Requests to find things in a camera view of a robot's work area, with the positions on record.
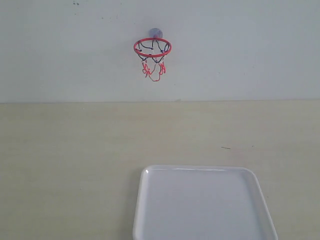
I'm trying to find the clear suction cup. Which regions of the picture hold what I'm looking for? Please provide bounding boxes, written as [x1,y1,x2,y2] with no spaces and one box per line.
[148,28,163,39]

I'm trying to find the white plastic tray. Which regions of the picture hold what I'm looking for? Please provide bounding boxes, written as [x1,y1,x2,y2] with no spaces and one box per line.
[132,165,278,240]

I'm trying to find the red mini basketball hoop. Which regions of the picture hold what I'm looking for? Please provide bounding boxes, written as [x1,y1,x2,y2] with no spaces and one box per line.
[133,37,172,82]

